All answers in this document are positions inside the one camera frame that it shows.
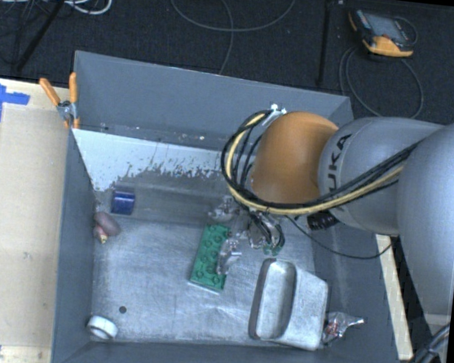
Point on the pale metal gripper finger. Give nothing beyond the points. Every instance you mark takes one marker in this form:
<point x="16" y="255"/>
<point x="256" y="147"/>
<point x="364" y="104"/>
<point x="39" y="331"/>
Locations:
<point x="232" y="244"/>
<point x="226" y="262"/>

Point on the green flat block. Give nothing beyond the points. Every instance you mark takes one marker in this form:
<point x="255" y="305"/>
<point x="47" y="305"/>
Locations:
<point x="207" y="264"/>

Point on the grey metal bin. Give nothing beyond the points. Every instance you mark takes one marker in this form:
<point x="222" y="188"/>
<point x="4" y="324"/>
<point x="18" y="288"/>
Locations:
<point x="177" y="318"/>

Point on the blue block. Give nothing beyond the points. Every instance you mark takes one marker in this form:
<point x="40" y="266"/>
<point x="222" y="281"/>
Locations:
<point x="122" y="202"/>

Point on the silver foil wrapper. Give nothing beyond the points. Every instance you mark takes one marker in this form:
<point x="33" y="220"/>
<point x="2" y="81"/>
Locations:
<point x="336" y="325"/>

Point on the brown toy animal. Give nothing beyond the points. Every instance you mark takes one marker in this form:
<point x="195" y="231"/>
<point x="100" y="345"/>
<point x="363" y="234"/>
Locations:
<point x="106" y="224"/>

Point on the pale wood flat board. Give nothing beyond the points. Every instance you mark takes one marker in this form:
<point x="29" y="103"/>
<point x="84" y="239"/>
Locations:
<point x="19" y="233"/>

